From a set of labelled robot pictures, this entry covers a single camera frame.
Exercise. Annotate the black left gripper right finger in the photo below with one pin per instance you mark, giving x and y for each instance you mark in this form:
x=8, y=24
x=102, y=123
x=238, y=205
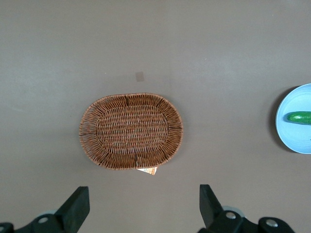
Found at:
x=213, y=213

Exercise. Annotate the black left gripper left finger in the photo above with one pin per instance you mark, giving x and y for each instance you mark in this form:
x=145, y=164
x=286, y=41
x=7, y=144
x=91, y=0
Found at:
x=73, y=211

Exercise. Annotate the orange white paper tag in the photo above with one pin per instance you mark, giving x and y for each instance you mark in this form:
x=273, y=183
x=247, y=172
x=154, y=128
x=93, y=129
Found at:
x=149, y=171

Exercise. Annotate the brown wicker oval basket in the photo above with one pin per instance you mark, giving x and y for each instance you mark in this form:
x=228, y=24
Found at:
x=131, y=131

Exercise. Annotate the light blue round plate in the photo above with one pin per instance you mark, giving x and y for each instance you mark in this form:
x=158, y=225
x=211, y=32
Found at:
x=294, y=138

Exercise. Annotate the green cucumber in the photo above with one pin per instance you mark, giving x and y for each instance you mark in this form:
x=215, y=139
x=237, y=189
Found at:
x=300, y=118

